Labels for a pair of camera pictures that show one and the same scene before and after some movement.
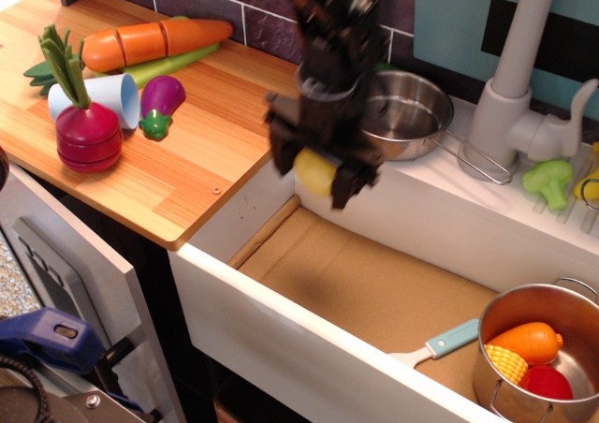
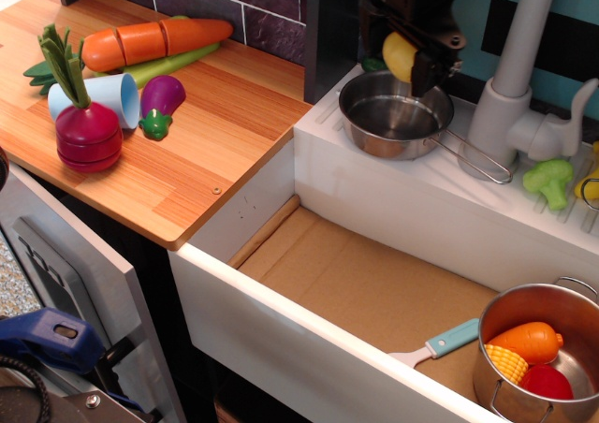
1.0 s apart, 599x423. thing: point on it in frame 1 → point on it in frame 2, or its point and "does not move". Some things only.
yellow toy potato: x=315 y=169 → x=399 y=54
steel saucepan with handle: x=406 y=114 does not move
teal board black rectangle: x=460 y=21 does not move
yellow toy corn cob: x=509 y=365 does not move
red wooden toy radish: x=88 y=136 does not move
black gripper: x=332 y=125 → x=418 y=7
